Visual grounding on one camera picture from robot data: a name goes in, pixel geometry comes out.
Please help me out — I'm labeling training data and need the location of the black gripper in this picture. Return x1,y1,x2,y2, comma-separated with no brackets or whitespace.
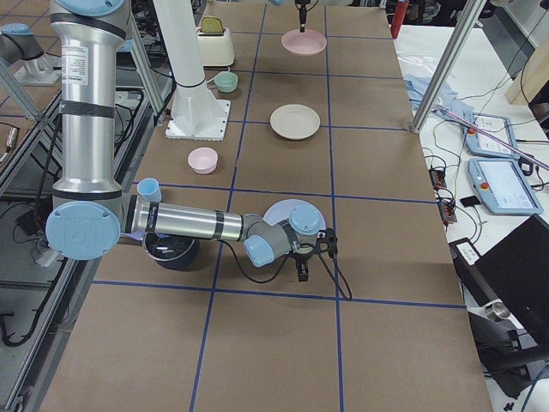
294,0,311,33
289,227,338,282

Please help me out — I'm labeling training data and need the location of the pink plate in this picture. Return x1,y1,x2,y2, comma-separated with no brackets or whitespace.
281,29,327,56

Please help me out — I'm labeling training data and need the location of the blue plate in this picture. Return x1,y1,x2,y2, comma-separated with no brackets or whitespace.
263,199,326,235

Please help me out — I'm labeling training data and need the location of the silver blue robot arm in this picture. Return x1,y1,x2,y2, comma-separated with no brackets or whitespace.
45,1,341,281
1,23,62,86

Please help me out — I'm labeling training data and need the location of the cream toaster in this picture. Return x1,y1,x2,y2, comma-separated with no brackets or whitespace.
196,15,235,67

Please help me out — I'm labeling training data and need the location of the red cylinder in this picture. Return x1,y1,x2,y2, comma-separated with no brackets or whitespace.
390,0,408,39

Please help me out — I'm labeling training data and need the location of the green bowl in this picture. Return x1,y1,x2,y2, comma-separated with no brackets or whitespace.
214,71,238,94

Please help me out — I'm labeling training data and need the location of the beige plate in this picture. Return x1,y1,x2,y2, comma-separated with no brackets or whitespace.
269,104,321,141

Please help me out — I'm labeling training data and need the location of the dark blue pot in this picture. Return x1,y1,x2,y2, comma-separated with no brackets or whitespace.
119,232,200,271

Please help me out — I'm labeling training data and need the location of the pink bowl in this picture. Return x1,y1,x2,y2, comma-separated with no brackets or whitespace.
187,147,219,174

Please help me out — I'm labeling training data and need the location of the light blue cloth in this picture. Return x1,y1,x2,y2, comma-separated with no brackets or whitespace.
403,73,473,122

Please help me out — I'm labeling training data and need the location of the blue cup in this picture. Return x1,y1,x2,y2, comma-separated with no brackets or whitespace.
136,178,162,203

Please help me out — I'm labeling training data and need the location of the black laptop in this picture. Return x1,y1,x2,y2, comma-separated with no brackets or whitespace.
449,215,548,341

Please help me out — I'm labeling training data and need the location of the lower teach pendant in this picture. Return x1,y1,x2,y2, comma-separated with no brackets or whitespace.
468,158,544,215

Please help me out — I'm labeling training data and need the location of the teach pendant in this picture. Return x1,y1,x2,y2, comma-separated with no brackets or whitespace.
468,158,544,215
461,112,524,158

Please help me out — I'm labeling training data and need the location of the upper teach pendant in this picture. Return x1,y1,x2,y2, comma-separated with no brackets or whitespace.
461,112,524,158

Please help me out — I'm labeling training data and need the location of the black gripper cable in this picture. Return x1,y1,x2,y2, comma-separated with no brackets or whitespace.
230,244,353,300

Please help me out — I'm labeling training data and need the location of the white camera stand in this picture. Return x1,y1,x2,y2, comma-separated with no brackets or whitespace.
154,0,231,142

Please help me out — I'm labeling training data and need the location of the aluminium frame post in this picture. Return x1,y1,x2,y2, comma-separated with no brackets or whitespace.
410,0,486,134

